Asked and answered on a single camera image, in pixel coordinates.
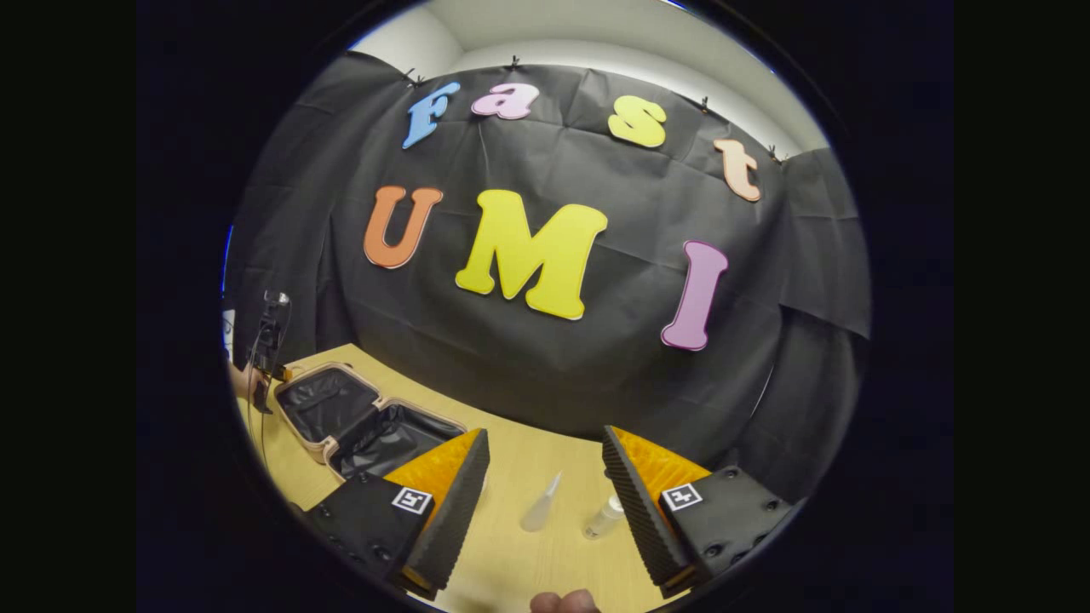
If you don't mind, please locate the pink suitcase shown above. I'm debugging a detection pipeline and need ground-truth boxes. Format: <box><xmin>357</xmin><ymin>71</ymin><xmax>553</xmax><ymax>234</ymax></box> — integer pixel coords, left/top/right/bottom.
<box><xmin>271</xmin><ymin>362</ymin><xmax>469</xmax><ymax>482</ymax></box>

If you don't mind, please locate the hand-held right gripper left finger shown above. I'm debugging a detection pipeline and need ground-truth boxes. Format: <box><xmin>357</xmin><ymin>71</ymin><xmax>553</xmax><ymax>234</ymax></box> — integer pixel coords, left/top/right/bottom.
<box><xmin>304</xmin><ymin>428</ymin><xmax>491</xmax><ymax>601</ymax></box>

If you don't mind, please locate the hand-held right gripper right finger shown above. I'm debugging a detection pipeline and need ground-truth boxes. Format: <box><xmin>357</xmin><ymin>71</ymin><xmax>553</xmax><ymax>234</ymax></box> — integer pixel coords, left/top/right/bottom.
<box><xmin>601</xmin><ymin>426</ymin><xmax>795</xmax><ymax>599</ymax></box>

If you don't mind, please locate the black backdrop cloth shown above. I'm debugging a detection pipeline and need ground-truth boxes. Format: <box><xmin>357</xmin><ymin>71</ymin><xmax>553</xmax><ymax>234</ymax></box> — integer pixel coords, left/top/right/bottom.
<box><xmin>223</xmin><ymin>51</ymin><xmax>871</xmax><ymax>503</ymax></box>

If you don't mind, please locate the translucent white squeeze tube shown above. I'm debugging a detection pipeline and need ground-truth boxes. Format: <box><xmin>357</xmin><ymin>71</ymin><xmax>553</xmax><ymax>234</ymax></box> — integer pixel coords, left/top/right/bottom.
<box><xmin>520</xmin><ymin>471</ymin><xmax>565</xmax><ymax>533</ymax></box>

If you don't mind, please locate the white pump bottle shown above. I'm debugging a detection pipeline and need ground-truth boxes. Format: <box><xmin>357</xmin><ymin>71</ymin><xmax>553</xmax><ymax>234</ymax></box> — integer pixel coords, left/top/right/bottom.
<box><xmin>582</xmin><ymin>494</ymin><xmax>627</xmax><ymax>541</ymax></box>

